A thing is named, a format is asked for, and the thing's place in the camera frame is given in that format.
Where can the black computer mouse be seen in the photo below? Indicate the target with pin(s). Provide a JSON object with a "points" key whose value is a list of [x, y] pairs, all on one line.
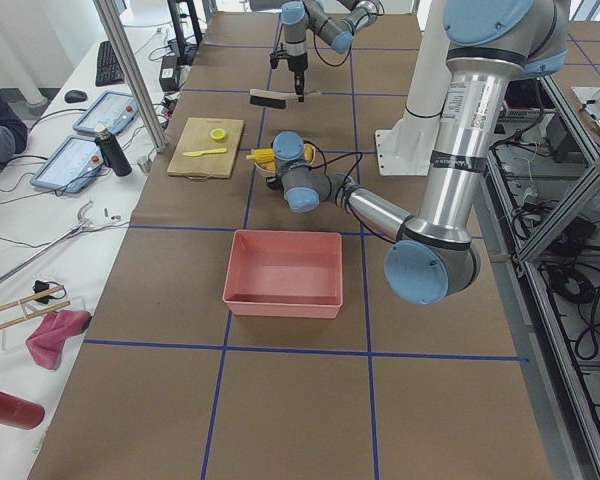
{"points": [[75, 96]]}

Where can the white plastic dustpan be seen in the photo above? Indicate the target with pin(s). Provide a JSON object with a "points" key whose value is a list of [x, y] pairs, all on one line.
{"points": [[267, 169]]}

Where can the black power adapter box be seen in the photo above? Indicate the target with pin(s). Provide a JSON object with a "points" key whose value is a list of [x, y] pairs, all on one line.
{"points": [[172, 74]]}

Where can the upper teach pendant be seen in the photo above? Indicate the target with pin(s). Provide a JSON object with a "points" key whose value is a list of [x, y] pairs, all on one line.
{"points": [[114, 110]]}

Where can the pink cloth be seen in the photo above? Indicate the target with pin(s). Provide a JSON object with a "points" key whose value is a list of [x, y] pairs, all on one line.
{"points": [[46, 343]]}

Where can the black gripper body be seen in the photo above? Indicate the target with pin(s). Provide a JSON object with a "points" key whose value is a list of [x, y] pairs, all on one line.
{"points": [[297, 65], [272, 181]]}

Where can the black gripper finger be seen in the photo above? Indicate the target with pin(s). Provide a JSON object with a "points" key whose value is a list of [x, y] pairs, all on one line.
{"points": [[299, 86]]}

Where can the black water bottle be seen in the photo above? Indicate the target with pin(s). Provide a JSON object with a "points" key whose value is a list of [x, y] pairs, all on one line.
{"points": [[112, 153]]}

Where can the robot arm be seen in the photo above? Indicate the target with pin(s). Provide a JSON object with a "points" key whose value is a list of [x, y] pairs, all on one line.
{"points": [[298, 17], [492, 43]]}

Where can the lower teach pendant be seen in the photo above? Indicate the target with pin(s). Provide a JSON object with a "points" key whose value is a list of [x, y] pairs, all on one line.
{"points": [[71, 167]]}

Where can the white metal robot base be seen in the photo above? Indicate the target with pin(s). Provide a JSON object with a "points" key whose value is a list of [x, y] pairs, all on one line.
{"points": [[405, 149]]}

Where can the white hand brush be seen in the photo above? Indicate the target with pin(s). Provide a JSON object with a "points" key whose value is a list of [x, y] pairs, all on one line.
{"points": [[278, 100]]}

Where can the teach pendant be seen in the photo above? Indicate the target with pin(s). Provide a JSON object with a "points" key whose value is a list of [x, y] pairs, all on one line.
{"points": [[114, 110], [71, 167]]}

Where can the yellow plastic toy knife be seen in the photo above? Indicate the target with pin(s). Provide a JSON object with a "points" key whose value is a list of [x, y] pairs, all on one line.
{"points": [[199, 153]]}

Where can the yellow toy corn cob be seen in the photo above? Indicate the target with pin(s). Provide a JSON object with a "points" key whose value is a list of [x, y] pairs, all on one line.
{"points": [[266, 155]]}

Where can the aluminium frame post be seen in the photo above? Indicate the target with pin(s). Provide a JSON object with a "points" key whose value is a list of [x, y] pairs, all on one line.
{"points": [[116, 34]]}

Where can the wooden cutting board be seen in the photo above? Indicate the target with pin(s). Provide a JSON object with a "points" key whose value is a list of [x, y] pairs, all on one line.
{"points": [[195, 136]]}

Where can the black keyboard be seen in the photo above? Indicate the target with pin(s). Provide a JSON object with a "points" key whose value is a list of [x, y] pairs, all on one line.
{"points": [[108, 69]]}

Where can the red cylinder bottle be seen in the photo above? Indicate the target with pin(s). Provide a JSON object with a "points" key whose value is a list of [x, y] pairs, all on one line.
{"points": [[20, 413]]}

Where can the pink plastic bin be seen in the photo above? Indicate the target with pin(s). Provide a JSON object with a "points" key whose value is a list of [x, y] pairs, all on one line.
{"points": [[285, 274]]}

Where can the wooden stick pair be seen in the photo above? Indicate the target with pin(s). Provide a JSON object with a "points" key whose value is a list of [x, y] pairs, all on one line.
{"points": [[34, 306]]}

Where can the toy lemon slice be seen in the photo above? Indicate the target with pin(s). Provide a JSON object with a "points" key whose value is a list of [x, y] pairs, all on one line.
{"points": [[218, 134]]}

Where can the metal reacher grabber tool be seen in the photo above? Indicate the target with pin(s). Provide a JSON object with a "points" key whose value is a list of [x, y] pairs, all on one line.
{"points": [[84, 225]]}

